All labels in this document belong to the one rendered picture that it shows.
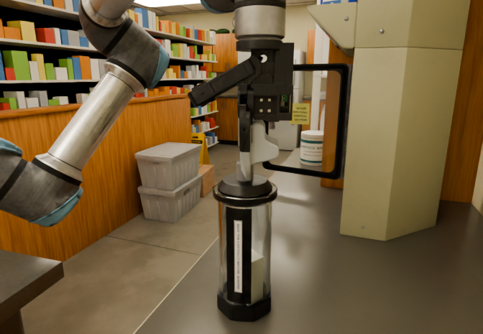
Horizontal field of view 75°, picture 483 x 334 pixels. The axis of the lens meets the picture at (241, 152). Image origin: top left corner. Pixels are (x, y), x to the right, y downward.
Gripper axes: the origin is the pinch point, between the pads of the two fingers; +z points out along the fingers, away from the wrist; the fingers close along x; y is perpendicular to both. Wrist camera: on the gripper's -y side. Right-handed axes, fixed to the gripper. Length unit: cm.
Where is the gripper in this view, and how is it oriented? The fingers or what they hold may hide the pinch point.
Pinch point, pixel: (244, 169)
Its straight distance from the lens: 52.7
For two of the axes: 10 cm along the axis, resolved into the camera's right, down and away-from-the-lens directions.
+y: 10.0, 0.2, -0.9
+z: 0.0, 9.7, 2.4
